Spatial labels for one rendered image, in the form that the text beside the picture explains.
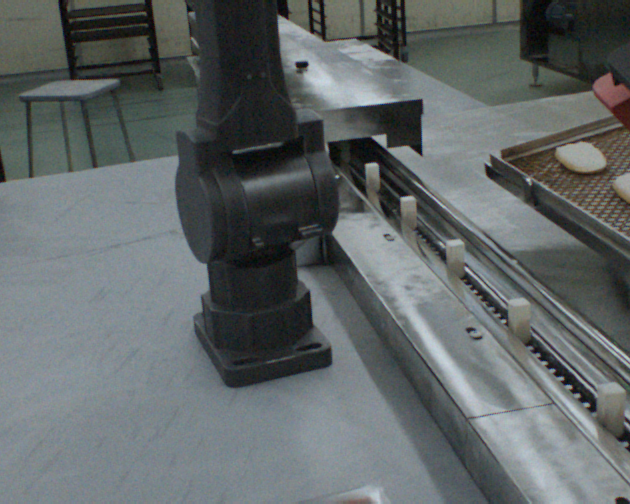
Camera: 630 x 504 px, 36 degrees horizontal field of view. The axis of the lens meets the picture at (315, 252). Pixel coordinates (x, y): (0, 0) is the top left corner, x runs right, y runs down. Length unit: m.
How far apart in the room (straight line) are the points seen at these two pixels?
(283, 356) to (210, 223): 0.13
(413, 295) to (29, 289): 0.40
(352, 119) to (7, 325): 0.49
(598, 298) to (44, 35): 7.04
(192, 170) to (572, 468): 0.33
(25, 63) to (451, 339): 7.18
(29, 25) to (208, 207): 7.08
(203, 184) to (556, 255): 0.40
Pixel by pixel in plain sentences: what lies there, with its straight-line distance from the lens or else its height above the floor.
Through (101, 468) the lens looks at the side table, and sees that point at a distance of 0.67.
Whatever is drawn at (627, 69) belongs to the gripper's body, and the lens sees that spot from 0.41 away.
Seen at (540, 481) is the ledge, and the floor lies 0.86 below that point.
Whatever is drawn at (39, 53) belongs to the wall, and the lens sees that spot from 7.76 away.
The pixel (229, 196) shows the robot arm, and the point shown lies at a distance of 0.69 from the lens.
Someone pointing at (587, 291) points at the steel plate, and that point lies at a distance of 0.89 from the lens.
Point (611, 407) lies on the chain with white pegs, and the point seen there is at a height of 0.86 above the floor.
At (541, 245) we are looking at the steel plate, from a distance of 0.99.
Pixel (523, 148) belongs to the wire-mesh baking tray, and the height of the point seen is 0.90.
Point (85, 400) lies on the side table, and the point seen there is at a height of 0.82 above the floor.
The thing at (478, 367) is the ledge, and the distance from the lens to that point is 0.66.
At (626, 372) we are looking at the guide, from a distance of 0.67.
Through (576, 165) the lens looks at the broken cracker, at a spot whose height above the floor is 0.90.
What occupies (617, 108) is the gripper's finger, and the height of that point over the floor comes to 1.07.
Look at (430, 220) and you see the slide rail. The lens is 0.98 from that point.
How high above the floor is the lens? 1.16
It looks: 20 degrees down
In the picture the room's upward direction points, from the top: 5 degrees counter-clockwise
